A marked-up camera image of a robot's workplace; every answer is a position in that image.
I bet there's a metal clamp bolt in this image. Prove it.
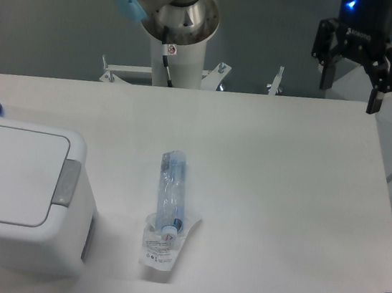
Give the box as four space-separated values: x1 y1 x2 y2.
266 66 285 96

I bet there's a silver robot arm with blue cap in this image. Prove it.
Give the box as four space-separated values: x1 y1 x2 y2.
113 0 392 115

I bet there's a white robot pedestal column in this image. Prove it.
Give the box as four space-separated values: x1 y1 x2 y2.
149 35 207 82

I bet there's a grey trash can push button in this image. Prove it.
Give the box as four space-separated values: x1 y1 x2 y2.
52 159 82 208

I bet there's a black cable on pedestal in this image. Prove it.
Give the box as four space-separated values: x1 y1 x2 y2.
155 25 181 89

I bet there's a white base mounting bracket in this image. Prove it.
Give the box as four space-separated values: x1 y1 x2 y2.
99 54 232 92

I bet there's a white trash can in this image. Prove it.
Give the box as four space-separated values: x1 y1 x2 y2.
0 117 97 277

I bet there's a syringe in clear plastic package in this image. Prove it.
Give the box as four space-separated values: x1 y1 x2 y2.
139 150 201 273

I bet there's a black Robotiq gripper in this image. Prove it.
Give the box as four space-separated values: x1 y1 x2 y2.
311 0 392 115

